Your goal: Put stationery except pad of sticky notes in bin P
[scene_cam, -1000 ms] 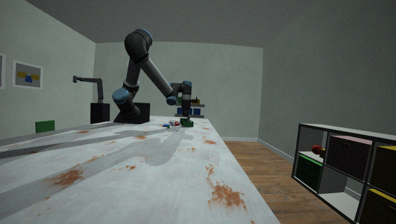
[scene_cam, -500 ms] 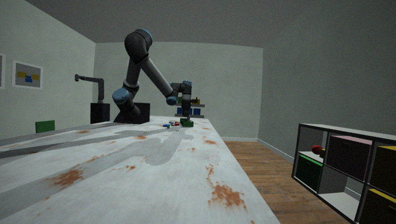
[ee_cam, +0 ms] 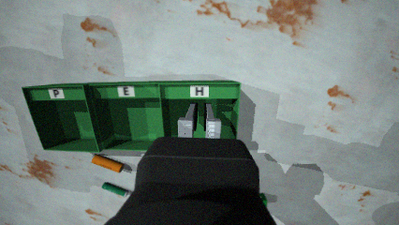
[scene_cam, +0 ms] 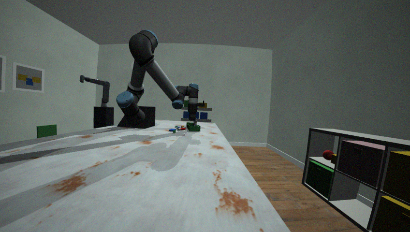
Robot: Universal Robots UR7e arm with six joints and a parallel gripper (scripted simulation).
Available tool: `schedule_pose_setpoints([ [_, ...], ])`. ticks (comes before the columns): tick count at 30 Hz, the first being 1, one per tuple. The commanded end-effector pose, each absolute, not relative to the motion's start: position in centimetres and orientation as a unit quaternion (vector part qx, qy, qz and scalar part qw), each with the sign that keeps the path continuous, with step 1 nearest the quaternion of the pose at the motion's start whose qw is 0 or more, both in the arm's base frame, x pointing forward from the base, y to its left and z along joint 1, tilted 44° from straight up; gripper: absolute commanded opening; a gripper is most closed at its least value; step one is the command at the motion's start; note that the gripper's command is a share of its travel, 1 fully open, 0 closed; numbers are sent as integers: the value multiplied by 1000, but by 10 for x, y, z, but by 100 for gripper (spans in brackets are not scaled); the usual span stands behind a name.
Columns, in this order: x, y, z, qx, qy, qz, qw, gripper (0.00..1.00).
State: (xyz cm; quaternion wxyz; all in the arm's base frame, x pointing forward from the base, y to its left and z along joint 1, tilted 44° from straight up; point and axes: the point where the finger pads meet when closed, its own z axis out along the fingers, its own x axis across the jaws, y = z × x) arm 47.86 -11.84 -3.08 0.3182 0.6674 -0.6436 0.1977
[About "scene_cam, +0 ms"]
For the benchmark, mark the green three-compartment bin rack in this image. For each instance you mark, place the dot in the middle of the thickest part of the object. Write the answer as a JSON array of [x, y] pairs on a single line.
[[192, 128]]

